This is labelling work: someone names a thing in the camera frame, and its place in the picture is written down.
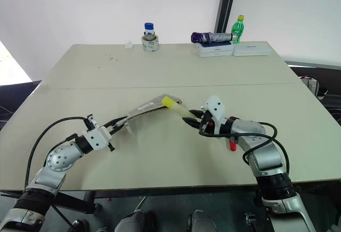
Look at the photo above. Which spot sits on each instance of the yellow highlighter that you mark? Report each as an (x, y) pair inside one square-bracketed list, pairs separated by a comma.
[(175, 107)]

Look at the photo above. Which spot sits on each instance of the green bottle yellow cap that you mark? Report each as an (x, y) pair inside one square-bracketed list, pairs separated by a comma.
[(238, 28)]

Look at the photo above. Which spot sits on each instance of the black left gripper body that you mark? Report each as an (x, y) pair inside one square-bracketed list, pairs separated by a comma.
[(91, 123)]

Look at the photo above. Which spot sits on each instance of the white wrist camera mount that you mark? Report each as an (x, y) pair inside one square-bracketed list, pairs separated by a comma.
[(96, 137), (215, 108)]

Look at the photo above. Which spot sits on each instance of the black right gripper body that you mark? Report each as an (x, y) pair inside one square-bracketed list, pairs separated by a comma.
[(206, 128)]

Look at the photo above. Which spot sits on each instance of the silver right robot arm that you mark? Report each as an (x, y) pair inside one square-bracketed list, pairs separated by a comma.
[(253, 131)]

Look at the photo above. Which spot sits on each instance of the dark side desk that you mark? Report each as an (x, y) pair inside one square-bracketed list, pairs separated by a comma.
[(319, 71)]

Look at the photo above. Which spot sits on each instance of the white and black bag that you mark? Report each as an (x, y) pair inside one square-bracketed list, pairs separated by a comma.
[(315, 86)]

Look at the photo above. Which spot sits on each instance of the wide tape roll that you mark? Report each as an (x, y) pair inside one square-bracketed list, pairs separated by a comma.
[(150, 44)]

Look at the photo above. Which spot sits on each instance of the folded purple grey umbrella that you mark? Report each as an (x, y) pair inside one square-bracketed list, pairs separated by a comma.
[(213, 37)]

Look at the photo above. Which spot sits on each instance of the crumpled white paper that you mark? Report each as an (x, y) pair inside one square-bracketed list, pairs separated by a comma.
[(129, 44)]

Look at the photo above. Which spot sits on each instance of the white box blue top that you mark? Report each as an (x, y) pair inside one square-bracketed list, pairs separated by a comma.
[(215, 49)]

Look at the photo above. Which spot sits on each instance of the black table frame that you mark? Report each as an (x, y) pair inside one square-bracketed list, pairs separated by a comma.
[(120, 193)]

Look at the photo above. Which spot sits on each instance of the grid pattern zip pouch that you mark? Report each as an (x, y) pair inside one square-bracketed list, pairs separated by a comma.
[(152, 107)]

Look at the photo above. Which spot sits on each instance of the dark vertical pillar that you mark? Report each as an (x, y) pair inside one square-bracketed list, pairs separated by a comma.
[(226, 3)]

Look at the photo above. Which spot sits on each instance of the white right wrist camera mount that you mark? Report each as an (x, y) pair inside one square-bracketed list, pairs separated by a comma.
[(215, 108)]

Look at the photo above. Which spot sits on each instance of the red marker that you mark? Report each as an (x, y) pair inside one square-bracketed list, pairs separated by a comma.
[(233, 146)]

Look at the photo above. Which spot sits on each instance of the blue cap white jar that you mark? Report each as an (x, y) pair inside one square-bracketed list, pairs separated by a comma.
[(149, 29)]

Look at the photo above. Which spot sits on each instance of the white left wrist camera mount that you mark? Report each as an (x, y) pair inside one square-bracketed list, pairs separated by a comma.
[(96, 137)]

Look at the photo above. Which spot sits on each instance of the black rounded shape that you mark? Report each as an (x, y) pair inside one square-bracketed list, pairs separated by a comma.
[(81, 226)]

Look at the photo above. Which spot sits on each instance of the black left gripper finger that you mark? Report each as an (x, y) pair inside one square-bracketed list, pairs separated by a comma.
[(114, 123), (117, 129)]

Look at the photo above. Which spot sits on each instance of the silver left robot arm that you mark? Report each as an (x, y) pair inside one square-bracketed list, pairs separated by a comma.
[(57, 160)]

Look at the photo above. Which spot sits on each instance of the plain white flat box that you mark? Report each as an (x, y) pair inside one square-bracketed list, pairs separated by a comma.
[(250, 49)]

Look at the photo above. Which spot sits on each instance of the grey rounded shape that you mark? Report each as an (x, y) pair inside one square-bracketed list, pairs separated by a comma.
[(201, 221), (136, 220)]

